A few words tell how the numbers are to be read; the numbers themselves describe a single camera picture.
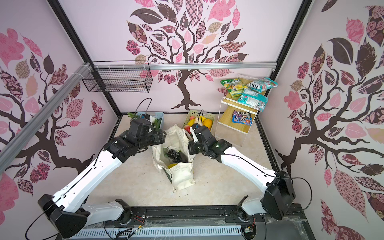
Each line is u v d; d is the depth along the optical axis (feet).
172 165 2.19
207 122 3.52
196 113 3.72
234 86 2.79
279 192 1.31
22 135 1.76
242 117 3.11
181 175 2.39
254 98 2.54
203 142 1.90
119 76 3.11
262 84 2.69
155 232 2.29
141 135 1.76
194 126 2.28
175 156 3.02
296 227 2.34
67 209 1.25
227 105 2.67
